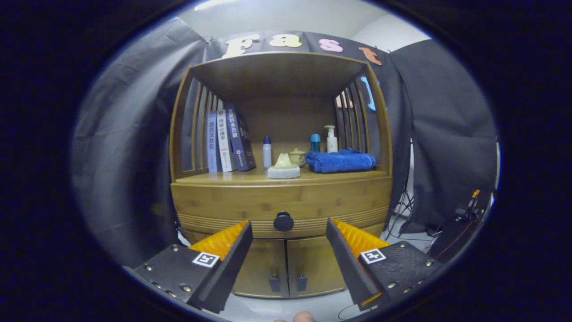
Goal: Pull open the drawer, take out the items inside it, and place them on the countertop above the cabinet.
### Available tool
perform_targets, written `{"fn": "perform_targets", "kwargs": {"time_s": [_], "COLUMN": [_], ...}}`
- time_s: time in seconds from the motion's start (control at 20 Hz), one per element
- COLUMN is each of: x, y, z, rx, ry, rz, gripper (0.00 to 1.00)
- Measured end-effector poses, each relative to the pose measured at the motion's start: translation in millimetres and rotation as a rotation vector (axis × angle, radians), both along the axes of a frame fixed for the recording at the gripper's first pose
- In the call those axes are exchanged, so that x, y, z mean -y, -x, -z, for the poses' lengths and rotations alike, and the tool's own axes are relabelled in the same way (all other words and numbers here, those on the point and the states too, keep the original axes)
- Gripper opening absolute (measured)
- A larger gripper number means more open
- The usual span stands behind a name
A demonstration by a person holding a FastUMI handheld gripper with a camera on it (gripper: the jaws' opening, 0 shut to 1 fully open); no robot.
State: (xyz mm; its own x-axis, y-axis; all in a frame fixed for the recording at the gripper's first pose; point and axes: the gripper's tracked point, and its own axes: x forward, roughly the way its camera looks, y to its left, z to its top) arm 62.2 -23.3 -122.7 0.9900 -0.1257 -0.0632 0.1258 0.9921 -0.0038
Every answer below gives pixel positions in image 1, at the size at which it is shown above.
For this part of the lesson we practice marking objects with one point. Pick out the wooden cabinet door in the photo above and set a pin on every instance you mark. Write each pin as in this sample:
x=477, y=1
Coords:
x=313, y=268
x=263, y=268

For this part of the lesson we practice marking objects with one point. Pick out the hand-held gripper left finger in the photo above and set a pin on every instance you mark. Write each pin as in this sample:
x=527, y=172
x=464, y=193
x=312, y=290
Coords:
x=232, y=268

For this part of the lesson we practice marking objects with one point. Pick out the dark blue book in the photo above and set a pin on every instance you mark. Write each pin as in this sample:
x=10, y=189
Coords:
x=239, y=138

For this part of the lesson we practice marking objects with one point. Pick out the white pump bottle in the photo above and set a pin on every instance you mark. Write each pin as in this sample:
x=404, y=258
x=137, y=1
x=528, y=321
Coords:
x=331, y=141

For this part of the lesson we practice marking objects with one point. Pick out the white bottle with blue cap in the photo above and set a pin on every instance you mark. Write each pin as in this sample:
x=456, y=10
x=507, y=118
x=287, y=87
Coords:
x=267, y=154

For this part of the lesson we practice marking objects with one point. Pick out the white book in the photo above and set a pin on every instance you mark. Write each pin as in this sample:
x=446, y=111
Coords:
x=224, y=141

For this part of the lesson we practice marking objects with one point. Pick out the light blue book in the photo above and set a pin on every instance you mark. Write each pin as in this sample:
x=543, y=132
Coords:
x=212, y=143

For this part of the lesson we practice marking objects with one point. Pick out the blue folded towel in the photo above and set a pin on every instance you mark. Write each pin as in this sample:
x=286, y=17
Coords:
x=340, y=162

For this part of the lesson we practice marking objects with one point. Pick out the cream lidded teacup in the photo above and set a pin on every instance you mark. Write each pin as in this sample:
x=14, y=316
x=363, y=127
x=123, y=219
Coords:
x=297, y=156

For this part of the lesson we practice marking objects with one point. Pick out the black device with orange part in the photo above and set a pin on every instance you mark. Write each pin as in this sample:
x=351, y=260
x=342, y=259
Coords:
x=467, y=210

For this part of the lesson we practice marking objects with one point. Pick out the wooden cabinet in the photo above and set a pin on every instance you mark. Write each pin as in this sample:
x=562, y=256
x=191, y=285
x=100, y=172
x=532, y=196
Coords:
x=286, y=120

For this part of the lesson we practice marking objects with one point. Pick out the black backdrop cloth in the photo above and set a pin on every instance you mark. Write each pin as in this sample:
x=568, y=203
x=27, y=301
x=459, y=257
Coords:
x=134, y=147

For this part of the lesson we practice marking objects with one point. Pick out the wooden drawer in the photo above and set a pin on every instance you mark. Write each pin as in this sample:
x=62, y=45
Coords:
x=250, y=201

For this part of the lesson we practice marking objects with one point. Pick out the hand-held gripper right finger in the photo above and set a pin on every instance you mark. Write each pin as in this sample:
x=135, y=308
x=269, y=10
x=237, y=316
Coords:
x=346, y=264

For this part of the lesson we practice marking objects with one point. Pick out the black round drawer knob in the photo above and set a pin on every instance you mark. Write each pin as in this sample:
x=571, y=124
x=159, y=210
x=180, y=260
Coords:
x=283, y=221

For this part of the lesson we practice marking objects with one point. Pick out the teal bottle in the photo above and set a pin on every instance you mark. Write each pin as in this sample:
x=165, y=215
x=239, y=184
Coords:
x=315, y=142

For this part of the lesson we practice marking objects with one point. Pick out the wooden countertop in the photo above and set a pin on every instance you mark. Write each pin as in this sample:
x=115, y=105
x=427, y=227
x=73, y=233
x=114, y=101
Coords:
x=237, y=176

